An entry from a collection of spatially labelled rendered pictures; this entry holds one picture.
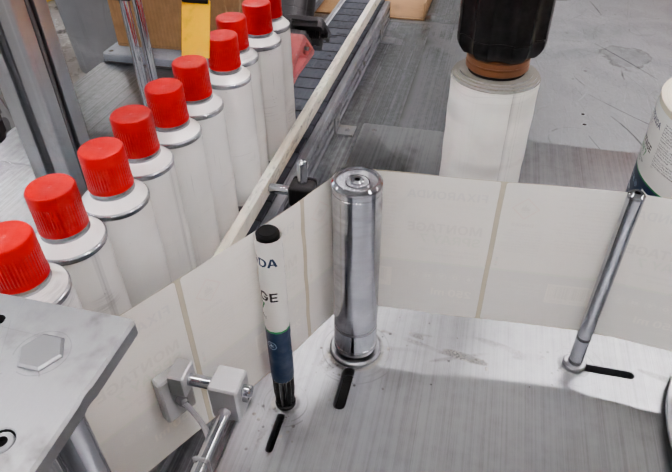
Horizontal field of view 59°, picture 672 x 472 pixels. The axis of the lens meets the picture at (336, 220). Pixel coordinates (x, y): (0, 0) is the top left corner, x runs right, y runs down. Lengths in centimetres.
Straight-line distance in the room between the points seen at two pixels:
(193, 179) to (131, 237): 11
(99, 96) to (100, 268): 73
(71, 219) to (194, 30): 27
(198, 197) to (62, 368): 37
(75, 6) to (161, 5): 202
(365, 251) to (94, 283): 20
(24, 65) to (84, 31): 267
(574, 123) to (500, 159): 45
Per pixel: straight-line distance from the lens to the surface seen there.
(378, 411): 52
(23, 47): 60
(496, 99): 58
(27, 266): 40
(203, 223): 60
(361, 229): 43
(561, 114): 107
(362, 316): 50
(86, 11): 323
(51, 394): 22
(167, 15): 123
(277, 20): 78
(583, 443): 54
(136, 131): 50
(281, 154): 75
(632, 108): 113
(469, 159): 61
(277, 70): 74
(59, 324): 25
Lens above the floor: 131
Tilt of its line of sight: 38 degrees down
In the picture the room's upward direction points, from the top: 1 degrees counter-clockwise
